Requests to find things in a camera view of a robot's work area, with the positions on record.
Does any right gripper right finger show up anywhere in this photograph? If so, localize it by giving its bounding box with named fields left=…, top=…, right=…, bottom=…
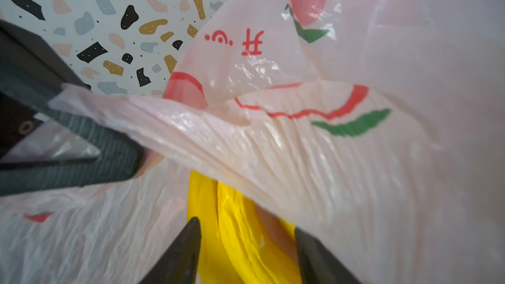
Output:
left=295, top=227, right=360, bottom=284

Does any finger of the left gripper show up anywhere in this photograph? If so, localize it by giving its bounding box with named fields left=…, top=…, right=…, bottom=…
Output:
left=1, top=21, right=143, bottom=197

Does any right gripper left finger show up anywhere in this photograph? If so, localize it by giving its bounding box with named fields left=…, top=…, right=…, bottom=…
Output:
left=139, top=217, right=202, bottom=284

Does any yellow banana bunch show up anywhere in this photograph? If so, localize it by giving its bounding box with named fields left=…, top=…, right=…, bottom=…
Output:
left=187, top=170, right=302, bottom=283

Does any pink plastic bag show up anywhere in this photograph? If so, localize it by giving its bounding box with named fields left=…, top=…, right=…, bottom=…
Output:
left=1, top=0, right=504, bottom=283

